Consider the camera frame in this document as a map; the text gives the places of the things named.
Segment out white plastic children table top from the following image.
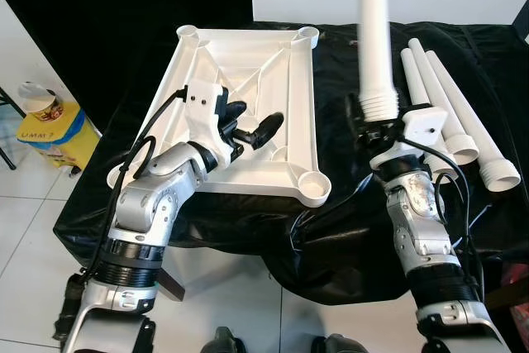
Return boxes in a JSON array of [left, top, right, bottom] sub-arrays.
[[106, 25, 333, 209]]

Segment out white plastic table leg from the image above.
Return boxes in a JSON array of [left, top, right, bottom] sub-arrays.
[[424, 49, 523, 194], [359, 0, 401, 122], [400, 48, 461, 182], [407, 37, 482, 166]]

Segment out black shiny table cloth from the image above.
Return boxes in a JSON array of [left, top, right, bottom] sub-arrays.
[[54, 21, 529, 304]]

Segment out yellow cardboard box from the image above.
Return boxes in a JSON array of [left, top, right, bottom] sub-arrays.
[[17, 101, 102, 174]]

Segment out grey robot right leg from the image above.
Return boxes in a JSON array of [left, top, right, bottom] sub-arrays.
[[310, 334, 369, 353]]

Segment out pink patterned bag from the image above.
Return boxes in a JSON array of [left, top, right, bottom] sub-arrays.
[[506, 262, 529, 346]]

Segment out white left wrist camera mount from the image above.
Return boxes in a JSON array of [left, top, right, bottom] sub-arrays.
[[183, 82, 231, 149]]

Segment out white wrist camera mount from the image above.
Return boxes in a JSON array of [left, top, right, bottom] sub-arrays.
[[183, 82, 231, 149], [403, 105, 451, 151]]

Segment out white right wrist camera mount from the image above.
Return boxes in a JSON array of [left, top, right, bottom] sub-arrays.
[[403, 105, 451, 151]]

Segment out dark grey door frame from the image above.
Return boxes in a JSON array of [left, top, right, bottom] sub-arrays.
[[512, 0, 529, 40]]

